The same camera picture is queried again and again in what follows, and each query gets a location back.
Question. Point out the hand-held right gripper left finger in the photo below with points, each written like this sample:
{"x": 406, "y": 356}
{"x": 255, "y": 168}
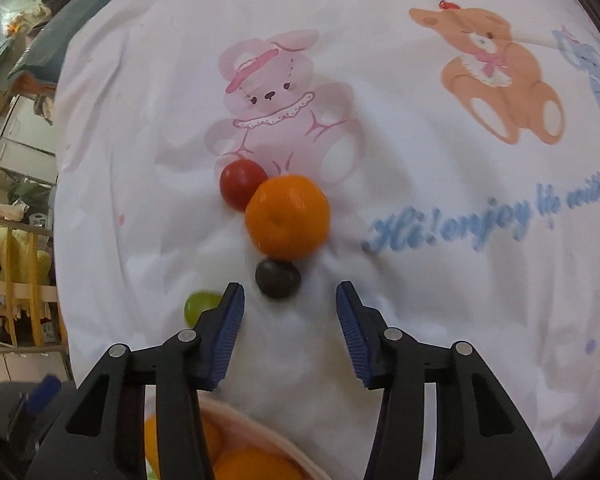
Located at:
{"x": 222, "y": 340}

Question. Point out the wooden chair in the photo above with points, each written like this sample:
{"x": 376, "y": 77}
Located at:
{"x": 15, "y": 290}

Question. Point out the white cartoon printed blanket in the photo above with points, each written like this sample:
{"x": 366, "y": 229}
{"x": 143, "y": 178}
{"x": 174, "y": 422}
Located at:
{"x": 430, "y": 310}

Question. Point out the dark purple plum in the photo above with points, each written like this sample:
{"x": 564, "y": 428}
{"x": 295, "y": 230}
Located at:
{"x": 277, "y": 278}

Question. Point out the white kitchen cabinets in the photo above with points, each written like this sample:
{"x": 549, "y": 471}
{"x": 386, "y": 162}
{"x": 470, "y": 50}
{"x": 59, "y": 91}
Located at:
{"x": 22, "y": 127}

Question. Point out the large orange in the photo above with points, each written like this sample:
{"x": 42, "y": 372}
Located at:
{"x": 257, "y": 466}

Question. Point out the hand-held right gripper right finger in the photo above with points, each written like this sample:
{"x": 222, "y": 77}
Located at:
{"x": 357, "y": 340}

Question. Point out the teal grey cushion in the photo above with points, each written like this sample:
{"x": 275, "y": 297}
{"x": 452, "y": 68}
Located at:
{"x": 42, "y": 47}

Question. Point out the pink speckled plate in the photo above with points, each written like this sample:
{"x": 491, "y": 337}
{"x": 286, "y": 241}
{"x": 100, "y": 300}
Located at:
{"x": 260, "y": 430}

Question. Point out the yellow cloth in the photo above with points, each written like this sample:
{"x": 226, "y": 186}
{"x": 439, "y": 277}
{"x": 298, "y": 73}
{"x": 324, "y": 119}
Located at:
{"x": 22, "y": 260}

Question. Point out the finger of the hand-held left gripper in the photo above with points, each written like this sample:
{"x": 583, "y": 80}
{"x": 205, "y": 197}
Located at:
{"x": 45, "y": 389}

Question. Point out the green lime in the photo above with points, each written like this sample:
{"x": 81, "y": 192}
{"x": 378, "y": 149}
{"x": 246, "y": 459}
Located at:
{"x": 200, "y": 306}

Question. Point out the red plum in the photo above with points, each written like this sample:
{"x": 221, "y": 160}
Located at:
{"x": 241, "y": 184}

